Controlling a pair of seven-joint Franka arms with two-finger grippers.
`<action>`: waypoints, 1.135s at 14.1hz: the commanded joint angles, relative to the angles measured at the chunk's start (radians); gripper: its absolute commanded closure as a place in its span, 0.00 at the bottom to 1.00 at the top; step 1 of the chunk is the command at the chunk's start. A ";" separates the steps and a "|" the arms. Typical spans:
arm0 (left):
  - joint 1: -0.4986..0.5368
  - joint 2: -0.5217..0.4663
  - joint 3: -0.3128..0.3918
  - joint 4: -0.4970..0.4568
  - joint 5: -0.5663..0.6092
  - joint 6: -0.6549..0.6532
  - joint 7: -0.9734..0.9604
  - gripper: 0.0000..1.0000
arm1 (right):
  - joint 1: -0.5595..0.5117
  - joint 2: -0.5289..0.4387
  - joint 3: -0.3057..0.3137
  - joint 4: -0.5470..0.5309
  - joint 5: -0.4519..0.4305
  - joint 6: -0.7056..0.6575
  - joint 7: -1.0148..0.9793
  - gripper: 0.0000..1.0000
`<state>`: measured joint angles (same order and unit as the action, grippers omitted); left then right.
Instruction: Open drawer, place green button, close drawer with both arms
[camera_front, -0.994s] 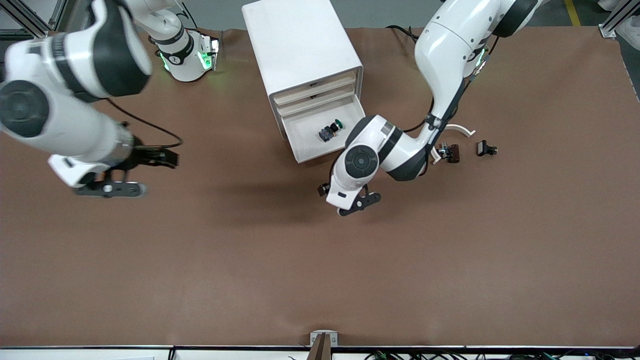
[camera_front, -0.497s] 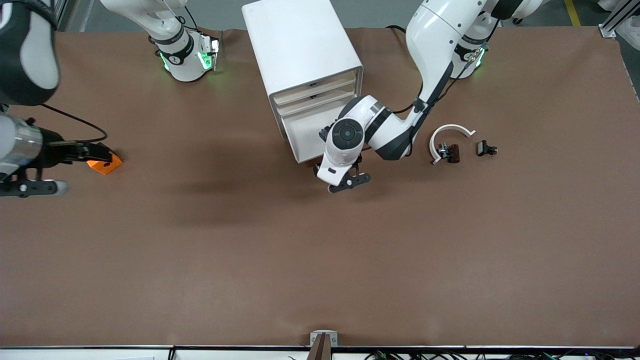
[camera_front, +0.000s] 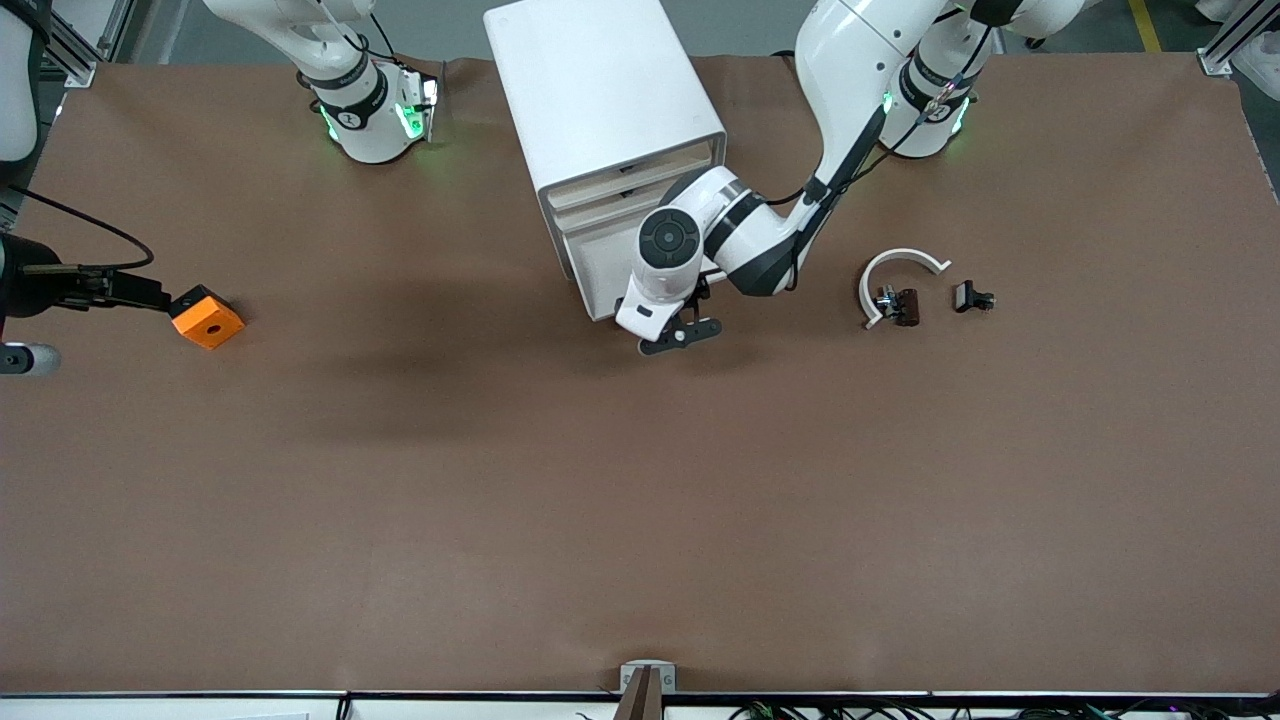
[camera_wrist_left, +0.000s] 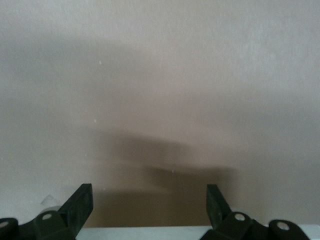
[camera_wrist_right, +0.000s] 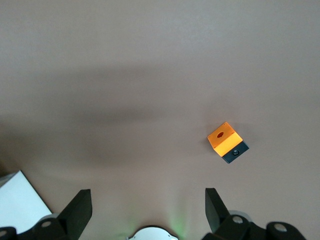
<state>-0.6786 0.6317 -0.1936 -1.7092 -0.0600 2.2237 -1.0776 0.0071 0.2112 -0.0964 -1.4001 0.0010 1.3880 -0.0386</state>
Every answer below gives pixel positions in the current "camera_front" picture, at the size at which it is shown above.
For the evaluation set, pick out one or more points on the aluminium frame post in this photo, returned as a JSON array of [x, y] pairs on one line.
[[1225, 45], [75, 65]]

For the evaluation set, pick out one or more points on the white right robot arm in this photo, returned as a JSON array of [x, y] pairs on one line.
[[360, 110]]

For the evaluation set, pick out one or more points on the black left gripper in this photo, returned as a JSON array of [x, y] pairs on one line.
[[702, 290]]

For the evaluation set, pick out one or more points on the brown table mat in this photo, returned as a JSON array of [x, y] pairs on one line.
[[600, 500]]

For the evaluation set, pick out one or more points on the white drawer cabinet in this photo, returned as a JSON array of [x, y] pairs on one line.
[[590, 80]]

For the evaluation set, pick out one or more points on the white plastic drawer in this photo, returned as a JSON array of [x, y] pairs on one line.
[[600, 212], [600, 190], [600, 270]]

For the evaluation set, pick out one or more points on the orange and black block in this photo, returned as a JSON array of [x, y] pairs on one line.
[[205, 320]]

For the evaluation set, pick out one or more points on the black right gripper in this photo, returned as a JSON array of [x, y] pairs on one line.
[[32, 289]]

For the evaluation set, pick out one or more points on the white semicircular pipe clamp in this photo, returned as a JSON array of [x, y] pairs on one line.
[[905, 254]]

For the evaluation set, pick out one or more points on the chrome valve fitting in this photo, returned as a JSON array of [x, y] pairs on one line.
[[885, 298]]

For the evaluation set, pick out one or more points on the white table edge rail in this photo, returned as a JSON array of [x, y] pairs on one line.
[[150, 708]]

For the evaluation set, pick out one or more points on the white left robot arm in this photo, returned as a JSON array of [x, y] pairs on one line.
[[860, 60]]

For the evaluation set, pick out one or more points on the small metal bracket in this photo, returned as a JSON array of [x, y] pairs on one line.
[[665, 678]]

